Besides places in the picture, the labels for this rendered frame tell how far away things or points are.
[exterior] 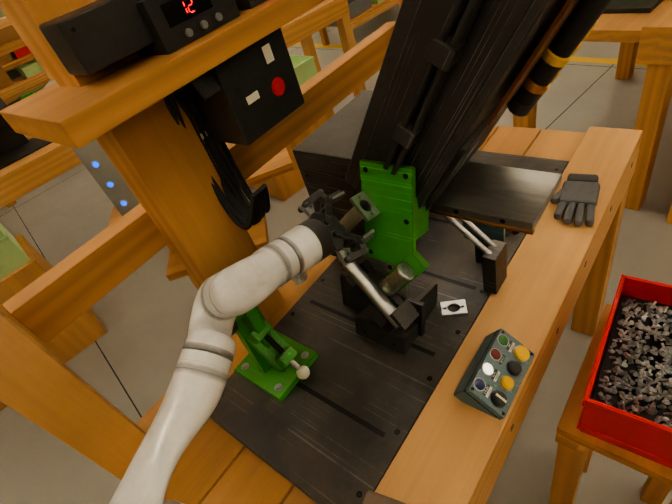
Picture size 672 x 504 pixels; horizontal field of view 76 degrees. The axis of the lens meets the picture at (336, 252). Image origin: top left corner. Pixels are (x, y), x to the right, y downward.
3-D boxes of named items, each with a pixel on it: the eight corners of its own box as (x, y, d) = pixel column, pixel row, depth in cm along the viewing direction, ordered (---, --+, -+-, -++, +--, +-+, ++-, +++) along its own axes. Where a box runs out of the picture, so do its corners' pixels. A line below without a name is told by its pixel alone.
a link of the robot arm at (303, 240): (274, 243, 81) (249, 258, 77) (299, 213, 72) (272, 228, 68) (303, 282, 80) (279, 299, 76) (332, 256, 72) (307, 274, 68)
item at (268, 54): (307, 103, 88) (282, 24, 78) (250, 147, 80) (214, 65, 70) (266, 100, 95) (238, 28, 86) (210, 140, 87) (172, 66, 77)
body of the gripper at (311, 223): (328, 257, 71) (362, 233, 77) (297, 216, 72) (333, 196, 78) (308, 274, 77) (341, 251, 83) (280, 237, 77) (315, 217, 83)
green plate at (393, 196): (433, 253, 90) (435, 154, 80) (413, 271, 85) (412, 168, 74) (387, 240, 97) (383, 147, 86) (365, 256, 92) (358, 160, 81)
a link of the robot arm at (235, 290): (290, 230, 67) (264, 245, 74) (209, 277, 57) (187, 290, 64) (313, 269, 68) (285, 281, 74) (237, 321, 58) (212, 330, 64)
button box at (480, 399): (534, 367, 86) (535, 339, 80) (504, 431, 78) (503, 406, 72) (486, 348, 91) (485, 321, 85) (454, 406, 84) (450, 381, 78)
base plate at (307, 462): (568, 166, 125) (569, 160, 124) (353, 532, 71) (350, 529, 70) (437, 150, 150) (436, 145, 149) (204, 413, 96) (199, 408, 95)
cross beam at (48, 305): (404, 49, 143) (400, 20, 137) (46, 344, 80) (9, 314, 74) (392, 50, 146) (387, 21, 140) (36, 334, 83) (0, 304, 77)
